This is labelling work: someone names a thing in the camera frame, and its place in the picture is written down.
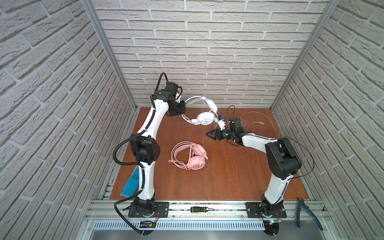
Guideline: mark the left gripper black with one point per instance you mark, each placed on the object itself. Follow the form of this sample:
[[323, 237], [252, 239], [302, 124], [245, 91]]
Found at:
[[175, 113]]

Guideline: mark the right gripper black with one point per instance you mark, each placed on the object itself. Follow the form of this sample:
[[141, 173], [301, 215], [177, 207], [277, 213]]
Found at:
[[215, 134]]

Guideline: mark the pink headphones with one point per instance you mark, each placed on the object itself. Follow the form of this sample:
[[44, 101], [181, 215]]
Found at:
[[197, 156]]

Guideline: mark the white headphones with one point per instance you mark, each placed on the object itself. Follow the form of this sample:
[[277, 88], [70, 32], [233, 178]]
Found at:
[[204, 118]]

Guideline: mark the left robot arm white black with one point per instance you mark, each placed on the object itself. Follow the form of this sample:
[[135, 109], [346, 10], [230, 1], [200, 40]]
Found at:
[[146, 150]]

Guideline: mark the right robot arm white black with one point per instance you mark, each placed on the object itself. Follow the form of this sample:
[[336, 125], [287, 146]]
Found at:
[[282, 158]]

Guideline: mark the black yellow screwdriver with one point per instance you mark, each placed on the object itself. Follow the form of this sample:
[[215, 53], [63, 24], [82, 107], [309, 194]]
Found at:
[[199, 209]]

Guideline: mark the blue grey work glove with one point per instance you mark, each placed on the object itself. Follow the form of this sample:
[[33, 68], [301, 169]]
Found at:
[[132, 184]]

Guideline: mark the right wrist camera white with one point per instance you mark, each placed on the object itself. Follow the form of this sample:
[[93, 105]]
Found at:
[[222, 121]]

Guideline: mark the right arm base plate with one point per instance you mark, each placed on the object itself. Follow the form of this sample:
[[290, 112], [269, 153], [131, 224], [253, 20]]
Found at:
[[265, 210]]

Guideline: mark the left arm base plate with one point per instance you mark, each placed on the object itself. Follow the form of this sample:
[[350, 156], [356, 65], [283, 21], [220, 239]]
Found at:
[[149, 211]]

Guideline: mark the blue handled pliers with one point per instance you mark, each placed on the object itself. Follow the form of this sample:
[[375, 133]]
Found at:
[[302, 206]]

